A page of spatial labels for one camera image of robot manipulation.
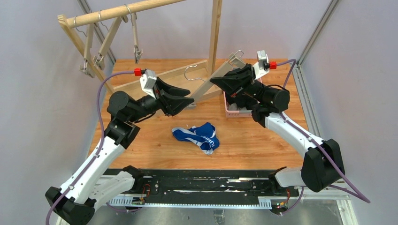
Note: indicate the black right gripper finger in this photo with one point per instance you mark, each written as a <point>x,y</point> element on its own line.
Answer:
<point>235,88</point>
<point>245,73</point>

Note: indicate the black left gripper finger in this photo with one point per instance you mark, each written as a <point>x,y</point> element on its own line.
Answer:
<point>171,90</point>
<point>173,105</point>

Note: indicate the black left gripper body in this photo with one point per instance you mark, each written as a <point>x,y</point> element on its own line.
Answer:
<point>162,99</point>

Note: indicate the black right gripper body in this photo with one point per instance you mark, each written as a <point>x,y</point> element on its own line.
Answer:
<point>243,84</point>

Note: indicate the grey white underwear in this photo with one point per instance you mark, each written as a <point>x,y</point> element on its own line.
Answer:
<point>235,107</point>

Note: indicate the blue underwear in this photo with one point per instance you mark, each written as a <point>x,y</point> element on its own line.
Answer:
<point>203,136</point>

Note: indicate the beige hanger with black underwear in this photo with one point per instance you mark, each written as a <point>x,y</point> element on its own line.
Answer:
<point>137,50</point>

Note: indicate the black underwear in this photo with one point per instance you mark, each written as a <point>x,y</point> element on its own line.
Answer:
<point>242,101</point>

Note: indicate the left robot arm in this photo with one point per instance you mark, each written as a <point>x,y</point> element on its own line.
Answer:
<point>77,199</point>

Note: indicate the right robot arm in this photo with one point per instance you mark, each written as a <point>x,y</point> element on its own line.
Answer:
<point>322,159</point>

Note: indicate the empty beige hanger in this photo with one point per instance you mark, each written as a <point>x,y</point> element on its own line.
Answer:
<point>85,69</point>

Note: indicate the pink plastic basket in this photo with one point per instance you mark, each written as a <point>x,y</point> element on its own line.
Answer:
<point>237,95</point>

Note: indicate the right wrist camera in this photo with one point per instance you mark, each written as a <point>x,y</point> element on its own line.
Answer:
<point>262,62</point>

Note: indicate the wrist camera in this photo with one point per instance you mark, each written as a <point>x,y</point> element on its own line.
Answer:
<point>262,62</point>
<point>147,82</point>

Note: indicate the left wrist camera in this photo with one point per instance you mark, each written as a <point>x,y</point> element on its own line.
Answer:
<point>147,82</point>

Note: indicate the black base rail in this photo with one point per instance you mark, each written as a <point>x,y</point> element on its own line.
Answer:
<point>184,187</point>

